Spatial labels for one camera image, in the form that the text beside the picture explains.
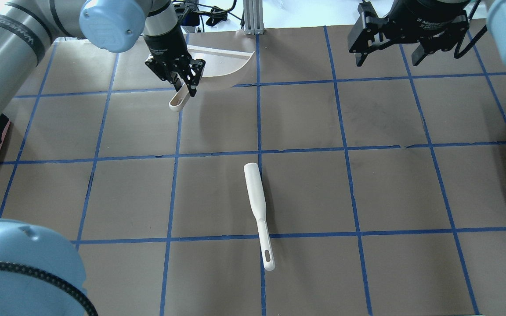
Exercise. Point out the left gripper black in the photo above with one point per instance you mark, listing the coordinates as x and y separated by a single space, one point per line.
164 45

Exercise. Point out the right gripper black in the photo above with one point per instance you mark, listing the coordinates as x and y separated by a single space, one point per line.
428 16

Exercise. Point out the beige plastic dustpan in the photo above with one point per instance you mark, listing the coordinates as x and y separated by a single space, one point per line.
223 69

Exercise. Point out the beige hand brush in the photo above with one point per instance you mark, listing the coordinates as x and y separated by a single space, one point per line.
258 206

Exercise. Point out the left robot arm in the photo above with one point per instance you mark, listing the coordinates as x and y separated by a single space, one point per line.
41 274

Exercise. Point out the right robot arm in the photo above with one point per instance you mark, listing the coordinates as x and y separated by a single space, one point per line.
495 25

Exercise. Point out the aluminium frame post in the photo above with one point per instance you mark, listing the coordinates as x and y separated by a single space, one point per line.
253 23

